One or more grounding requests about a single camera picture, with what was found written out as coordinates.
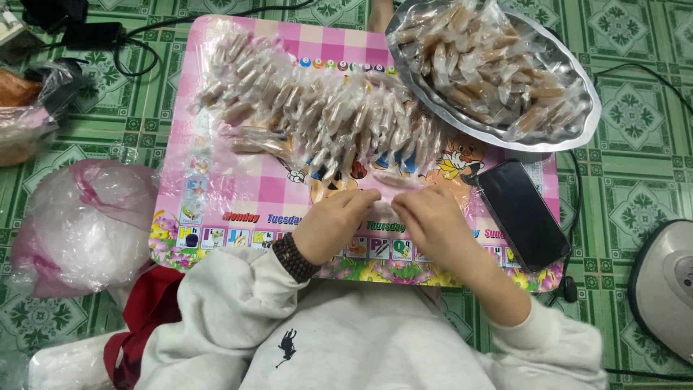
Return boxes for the person's left hand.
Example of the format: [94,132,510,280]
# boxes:
[291,188,384,267]

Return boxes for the person's right hand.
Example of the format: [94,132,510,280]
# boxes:
[391,186,492,278]

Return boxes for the clear brown candy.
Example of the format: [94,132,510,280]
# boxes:
[374,198,404,220]

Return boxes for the rows of wrapped candies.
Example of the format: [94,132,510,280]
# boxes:
[196,30,451,190]

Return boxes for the pink checked cartoon table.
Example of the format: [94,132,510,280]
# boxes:
[149,14,565,294]

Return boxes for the black smartphone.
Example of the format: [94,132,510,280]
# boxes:
[475,159,572,273]

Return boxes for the white sweatshirt with black logo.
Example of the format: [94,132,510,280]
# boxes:
[135,279,608,390]

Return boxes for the heap of wrapped candies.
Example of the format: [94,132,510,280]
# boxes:
[392,0,584,140]

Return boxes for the silver scalloped metal tray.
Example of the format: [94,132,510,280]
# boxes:
[385,0,603,154]

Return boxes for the person's bare leg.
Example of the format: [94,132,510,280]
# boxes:
[369,0,395,34]

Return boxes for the red cloth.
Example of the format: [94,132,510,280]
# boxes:
[103,264,186,390]

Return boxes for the grey round appliance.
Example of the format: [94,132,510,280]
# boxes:
[627,219,693,365]

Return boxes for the pink translucent plastic bag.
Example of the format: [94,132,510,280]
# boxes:
[10,158,164,300]

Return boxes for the black power adapter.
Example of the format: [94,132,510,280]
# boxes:
[61,22,128,53]

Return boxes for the white plastic packet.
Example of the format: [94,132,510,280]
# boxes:
[27,330,118,390]

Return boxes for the clear plastic bag with goods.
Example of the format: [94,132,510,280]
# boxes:
[0,58,84,169]

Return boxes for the black pouch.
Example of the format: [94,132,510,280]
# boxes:
[21,0,91,32]

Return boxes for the brown beaded bracelet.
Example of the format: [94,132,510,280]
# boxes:
[272,233,322,284]

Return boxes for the long black appliance cable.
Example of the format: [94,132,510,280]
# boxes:
[541,62,693,305]

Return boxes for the black adapter cable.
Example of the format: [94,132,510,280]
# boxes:
[111,0,316,78]

